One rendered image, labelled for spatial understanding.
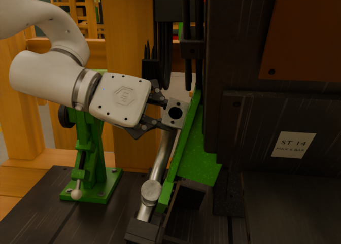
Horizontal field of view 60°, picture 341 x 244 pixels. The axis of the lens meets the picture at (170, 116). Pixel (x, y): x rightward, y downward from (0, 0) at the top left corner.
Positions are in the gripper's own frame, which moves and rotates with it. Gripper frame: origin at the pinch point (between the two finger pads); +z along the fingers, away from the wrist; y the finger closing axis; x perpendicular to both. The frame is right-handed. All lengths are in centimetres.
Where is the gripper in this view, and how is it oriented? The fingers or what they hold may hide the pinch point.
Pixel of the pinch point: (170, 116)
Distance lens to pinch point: 58.1
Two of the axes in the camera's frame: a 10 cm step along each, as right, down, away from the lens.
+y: 2.8, -8.9, 3.6
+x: -0.8, 3.5, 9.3
